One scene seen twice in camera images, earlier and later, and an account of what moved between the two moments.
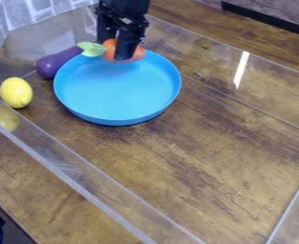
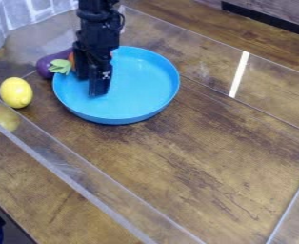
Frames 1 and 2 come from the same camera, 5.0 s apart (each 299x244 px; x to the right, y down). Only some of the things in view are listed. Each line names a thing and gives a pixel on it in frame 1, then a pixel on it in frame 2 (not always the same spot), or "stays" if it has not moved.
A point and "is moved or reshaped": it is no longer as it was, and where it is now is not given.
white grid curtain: [7, 13] stays
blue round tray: [117, 91] stays
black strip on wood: [264, 18] stays
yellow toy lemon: [14, 92] stays
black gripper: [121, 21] to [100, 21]
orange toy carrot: [106, 49] is moved or reshaped
